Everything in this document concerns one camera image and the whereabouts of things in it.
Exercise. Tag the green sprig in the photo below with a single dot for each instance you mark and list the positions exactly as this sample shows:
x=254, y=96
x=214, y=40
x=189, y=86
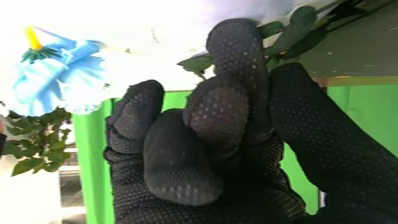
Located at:
x=295, y=30

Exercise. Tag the green leafy plant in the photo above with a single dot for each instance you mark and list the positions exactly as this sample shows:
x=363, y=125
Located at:
x=38, y=143

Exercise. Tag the white sheet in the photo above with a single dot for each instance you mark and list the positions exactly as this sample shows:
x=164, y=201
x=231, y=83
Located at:
x=153, y=33

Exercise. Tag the blue flower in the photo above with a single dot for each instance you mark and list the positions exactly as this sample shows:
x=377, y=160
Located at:
x=55, y=80

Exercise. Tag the dark mat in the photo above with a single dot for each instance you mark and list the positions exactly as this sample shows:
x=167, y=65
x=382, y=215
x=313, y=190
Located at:
x=366, y=50

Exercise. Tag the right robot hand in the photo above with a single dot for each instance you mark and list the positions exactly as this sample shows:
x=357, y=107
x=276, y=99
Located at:
x=237, y=160

